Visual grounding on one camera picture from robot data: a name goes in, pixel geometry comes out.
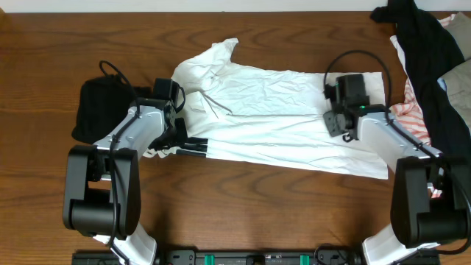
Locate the black folded garment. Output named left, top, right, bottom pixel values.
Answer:
left=71, top=74, right=134, bottom=144

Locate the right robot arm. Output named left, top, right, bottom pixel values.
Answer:
left=323, top=105, right=470, bottom=264

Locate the white shirt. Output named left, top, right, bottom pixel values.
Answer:
left=172, top=38, right=388, bottom=179

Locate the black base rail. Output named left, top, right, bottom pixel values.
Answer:
left=71, top=244, right=441, bottom=265

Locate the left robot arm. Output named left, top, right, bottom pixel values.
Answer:
left=63, top=98, right=185, bottom=264

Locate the dark navy garment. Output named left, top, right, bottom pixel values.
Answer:
left=370, top=0, right=470, bottom=158

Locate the grey garment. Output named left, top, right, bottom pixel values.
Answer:
left=439, top=13, right=470, bottom=128

